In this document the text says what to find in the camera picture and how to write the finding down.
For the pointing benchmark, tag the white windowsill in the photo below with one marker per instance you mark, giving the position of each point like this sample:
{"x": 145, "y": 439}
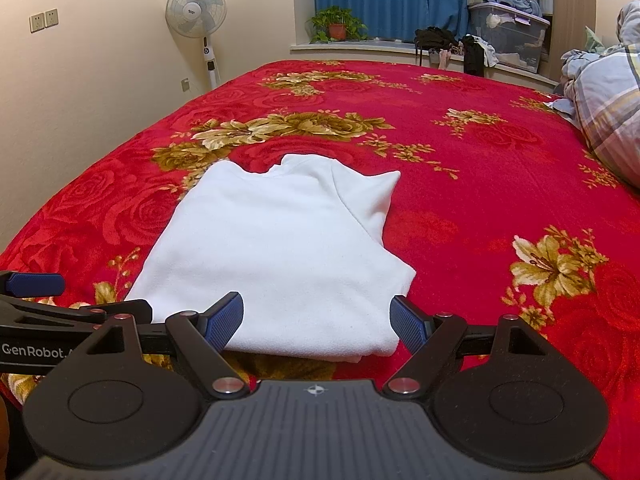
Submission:
{"x": 375, "y": 51}

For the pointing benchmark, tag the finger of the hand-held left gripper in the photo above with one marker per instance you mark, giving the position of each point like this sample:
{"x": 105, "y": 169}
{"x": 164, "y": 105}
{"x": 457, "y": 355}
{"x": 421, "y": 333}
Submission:
{"x": 35, "y": 285}
{"x": 50, "y": 316}

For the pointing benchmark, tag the pink cloth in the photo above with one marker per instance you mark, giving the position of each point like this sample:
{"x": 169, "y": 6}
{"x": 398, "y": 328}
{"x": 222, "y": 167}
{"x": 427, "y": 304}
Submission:
{"x": 445, "y": 59}

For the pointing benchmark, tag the blue clothes pile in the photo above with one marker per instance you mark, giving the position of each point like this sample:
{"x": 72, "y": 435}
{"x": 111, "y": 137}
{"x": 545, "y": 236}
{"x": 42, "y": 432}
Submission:
{"x": 520, "y": 4}

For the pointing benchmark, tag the black bag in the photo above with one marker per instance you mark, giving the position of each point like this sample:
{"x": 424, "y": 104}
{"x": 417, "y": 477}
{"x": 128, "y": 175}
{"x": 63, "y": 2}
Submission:
{"x": 435, "y": 39}

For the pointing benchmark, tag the wooden wardrobe panel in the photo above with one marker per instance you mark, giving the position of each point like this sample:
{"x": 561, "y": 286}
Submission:
{"x": 575, "y": 10}

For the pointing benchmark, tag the clear plastic storage box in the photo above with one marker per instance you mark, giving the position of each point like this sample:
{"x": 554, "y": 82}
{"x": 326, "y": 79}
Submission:
{"x": 515, "y": 40}

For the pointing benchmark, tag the grey plaid quilt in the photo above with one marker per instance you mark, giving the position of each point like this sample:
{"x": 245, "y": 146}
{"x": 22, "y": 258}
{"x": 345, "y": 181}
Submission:
{"x": 605, "y": 95}

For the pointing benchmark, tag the potted green plant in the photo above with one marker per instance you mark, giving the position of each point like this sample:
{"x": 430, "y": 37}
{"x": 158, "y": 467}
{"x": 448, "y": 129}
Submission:
{"x": 337, "y": 22}

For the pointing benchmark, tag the beige wall socket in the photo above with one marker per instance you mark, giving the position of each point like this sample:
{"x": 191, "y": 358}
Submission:
{"x": 37, "y": 22}
{"x": 51, "y": 18}

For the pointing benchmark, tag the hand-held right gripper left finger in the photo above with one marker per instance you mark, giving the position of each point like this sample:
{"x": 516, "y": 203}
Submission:
{"x": 225, "y": 321}

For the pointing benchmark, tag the low wall socket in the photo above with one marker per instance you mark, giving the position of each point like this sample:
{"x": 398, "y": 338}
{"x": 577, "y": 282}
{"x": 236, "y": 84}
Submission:
{"x": 185, "y": 84}

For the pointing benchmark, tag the black garment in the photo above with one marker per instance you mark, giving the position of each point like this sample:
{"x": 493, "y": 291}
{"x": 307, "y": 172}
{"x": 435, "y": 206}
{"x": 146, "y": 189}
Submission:
{"x": 474, "y": 57}

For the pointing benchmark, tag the white shirt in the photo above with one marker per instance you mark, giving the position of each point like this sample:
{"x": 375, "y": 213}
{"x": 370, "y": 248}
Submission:
{"x": 280, "y": 250}

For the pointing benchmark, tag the red floral blanket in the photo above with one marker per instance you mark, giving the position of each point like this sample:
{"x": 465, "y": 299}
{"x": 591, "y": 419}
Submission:
{"x": 475, "y": 185}

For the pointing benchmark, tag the white standing fan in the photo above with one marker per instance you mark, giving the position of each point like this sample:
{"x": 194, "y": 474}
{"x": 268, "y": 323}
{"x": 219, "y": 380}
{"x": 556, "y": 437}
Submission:
{"x": 195, "y": 6}

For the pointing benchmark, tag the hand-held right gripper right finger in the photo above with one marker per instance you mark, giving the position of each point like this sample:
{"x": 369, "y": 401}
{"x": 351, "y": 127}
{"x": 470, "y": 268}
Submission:
{"x": 407, "y": 325}

